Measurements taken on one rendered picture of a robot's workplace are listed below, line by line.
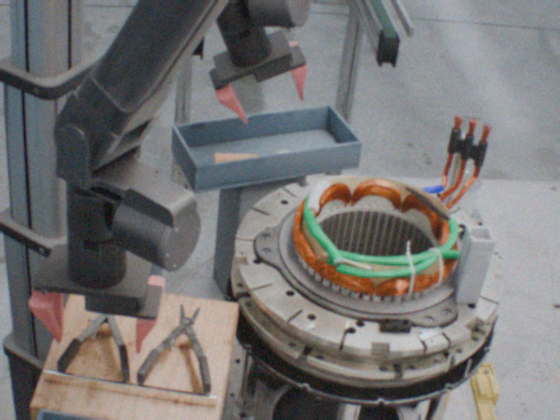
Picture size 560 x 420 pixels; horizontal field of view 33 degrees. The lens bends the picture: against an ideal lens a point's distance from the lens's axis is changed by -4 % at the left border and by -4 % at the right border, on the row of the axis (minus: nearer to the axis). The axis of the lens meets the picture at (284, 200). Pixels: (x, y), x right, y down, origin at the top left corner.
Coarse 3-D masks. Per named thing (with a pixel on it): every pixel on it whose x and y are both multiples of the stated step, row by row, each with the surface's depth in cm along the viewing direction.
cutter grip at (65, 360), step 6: (72, 342) 98; (78, 342) 99; (72, 348) 98; (78, 348) 99; (66, 354) 97; (72, 354) 98; (60, 360) 96; (66, 360) 96; (72, 360) 98; (60, 366) 96; (66, 366) 97; (60, 372) 97
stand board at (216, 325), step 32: (64, 320) 105; (128, 320) 106; (160, 320) 107; (224, 320) 108; (96, 352) 102; (128, 352) 102; (192, 352) 103; (224, 352) 104; (64, 384) 97; (160, 384) 99; (192, 384) 100; (224, 384) 100; (32, 416) 95; (96, 416) 95; (128, 416) 95; (160, 416) 96; (192, 416) 96
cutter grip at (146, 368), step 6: (150, 354) 98; (156, 354) 99; (144, 360) 98; (150, 360) 98; (156, 360) 99; (144, 366) 97; (150, 366) 97; (138, 372) 96; (144, 372) 96; (150, 372) 98; (138, 378) 97; (144, 378) 97
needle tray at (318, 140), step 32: (192, 128) 141; (224, 128) 143; (256, 128) 145; (288, 128) 148; (320, 128) 150; (192, 160) 133; (256, 160) 135; (288, 160) 137; (320, 160) 139; (352, 160) 142; (224, 192) 146; (256, 192) 140; (224, 224) 148; (224, 256) 150; (224, 288) 153
